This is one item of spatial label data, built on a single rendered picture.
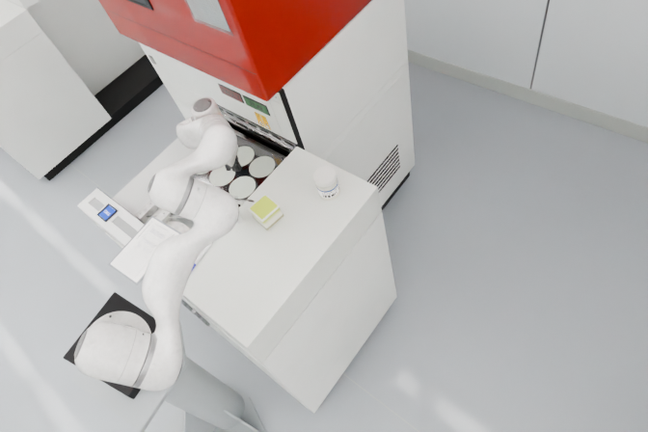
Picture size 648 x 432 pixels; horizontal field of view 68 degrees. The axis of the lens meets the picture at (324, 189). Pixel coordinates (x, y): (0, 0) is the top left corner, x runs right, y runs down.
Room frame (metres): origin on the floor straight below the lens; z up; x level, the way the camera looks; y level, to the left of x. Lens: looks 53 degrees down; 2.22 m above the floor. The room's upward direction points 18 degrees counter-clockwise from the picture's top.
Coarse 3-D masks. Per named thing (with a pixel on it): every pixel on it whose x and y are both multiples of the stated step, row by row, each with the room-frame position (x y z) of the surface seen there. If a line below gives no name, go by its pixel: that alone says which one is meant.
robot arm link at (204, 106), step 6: (198, 102) 1.23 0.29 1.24; (204, 102) 1.22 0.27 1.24; (210, 102) 1.21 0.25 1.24; (192, 108) 1.21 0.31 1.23; (198, 108) 1.20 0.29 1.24; (204, 108) 1.19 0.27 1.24; (210, 108) 1.19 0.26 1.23; (216, 108) 1.20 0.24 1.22; (192, 114) 1.19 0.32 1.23; (198, 114) 1.18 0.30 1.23; (204, 114) 1.17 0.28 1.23; (210, 114) 1.17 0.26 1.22; (216, 114) 1.19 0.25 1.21; (192, 120) 1.20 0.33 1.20
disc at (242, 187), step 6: (234, 180) 1.17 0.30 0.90; (240, 180) 1.16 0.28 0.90; (246, 180) 1.15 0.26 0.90; (252, 180) 1.14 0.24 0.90; (234, 186) 1.14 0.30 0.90; (240, 186) 1.13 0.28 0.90; (246, 186) 1.12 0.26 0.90; (252, 186) 1.11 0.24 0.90; (234, 192) 1.11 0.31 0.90; (240, 192) 1.10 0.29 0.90; (246, 192) 1.10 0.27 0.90; (252, 192) 1.09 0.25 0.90; (240, 198) 1.08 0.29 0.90
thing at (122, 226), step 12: (96, 192) 1.27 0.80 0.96; (84, 204) 1.23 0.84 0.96; (96, 204) 1.22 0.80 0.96; (96, 216) 1.16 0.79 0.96; (120, 216) 1.12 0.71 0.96; (132, 216) 1.10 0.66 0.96; (108, 228) 1.09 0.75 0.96; (120, 228) 1.08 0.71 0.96; (132, 228) 1.06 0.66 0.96; (120, 240) 1.02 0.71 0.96
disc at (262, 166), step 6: (264, 156) 1.23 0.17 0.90; (252, 162) 1.22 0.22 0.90; (258, 162) 1.21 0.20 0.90; (264, 162) 1.20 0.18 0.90; (270, 162) 1.20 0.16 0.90; (252, 168) 1.20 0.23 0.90; (258, 168) 1.19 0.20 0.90; (264, 168) 1.18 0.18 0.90; (270, 168) 1.17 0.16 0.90; (252, 174) 1.17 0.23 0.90; (258, 174) 1.16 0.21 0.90; (264, 174) 1.15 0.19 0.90
